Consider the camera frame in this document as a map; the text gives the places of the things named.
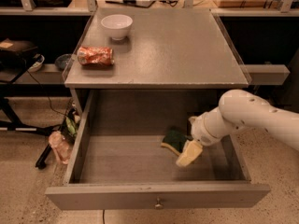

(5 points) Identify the black bag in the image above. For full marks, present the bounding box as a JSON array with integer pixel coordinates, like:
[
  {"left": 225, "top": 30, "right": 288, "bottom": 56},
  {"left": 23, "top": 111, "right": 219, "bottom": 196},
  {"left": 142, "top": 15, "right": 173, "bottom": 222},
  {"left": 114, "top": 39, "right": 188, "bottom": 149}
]
[{"left": 0, "top": 38, "right": 38, "bottom": 68}]

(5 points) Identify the grey cabinet counter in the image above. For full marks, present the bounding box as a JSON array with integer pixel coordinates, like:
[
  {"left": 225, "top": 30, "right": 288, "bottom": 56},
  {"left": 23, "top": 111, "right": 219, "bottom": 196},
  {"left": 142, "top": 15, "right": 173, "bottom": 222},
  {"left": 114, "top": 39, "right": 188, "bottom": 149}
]
[{"left": 62, "top": 7, "right": 252, "bottom": 117}]

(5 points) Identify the green yellow sponge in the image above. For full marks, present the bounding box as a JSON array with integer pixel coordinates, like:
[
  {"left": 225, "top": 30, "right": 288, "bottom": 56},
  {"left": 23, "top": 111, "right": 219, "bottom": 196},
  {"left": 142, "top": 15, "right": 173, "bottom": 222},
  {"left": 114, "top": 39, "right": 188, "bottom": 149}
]
[{"left": 161, "top": 130, "right": 191, "bottom": 156}]

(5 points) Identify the black stand with legs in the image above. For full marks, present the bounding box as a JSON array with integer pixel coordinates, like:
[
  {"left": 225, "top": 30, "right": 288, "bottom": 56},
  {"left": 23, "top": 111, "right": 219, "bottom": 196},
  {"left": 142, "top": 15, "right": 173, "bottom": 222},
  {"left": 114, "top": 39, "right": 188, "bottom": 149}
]
[{"left": 0, "top": 54, "right": 74, "bottom": 170}]

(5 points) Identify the clear plastic bottle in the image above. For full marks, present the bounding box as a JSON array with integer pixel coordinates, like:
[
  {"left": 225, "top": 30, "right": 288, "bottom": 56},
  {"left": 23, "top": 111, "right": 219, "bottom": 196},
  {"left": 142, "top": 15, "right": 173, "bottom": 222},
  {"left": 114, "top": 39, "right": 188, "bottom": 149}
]
[{"left": 49, "top": 131, "right": 72, "bottom": 164}]

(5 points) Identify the metal drawer knob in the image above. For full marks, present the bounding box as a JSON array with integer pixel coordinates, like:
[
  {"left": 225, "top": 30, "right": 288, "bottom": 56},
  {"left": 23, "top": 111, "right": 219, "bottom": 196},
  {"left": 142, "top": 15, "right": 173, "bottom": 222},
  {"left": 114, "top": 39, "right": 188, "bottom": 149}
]
[{"left": 154, "top": 198, "right": 164, "bottom": 210}]

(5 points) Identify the grey open drawer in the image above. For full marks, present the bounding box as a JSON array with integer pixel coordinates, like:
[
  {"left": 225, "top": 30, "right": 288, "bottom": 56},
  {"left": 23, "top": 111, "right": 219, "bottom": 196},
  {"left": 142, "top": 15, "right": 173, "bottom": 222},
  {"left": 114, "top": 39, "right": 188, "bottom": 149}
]
[{"left": 46, "top": 90, "right": 270, "bottom": 210}]

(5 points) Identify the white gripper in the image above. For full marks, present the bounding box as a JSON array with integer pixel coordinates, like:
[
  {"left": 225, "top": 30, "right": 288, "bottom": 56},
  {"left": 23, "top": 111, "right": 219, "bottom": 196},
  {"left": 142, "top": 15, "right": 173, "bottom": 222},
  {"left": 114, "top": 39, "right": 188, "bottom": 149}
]
[{"left": 176, "top": 112, "right": 220, "bottom": 167}]

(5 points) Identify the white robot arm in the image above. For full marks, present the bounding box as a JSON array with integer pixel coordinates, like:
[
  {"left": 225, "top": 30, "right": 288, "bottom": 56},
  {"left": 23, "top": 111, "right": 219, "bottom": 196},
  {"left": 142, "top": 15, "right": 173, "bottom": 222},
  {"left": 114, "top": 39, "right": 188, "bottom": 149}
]
[{"left": 176, "top": 90, "right": 299, "bottom": 167}]

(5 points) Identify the dark bowl on shelf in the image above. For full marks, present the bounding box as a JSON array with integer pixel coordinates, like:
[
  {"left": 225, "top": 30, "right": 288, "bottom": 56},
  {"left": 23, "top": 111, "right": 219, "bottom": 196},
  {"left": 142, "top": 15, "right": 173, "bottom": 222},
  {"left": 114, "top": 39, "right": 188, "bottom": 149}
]
[{"left": 54, "top": 54, "right": 72, "bottom": 70}]

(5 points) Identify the white bowl on shelf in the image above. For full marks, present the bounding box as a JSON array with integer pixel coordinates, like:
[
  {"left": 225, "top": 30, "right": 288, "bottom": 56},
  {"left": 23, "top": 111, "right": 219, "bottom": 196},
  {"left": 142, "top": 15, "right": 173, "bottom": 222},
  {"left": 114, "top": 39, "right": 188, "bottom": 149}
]
[{"left": 28, "top": 55, "right": 45, "bottom": 72}]

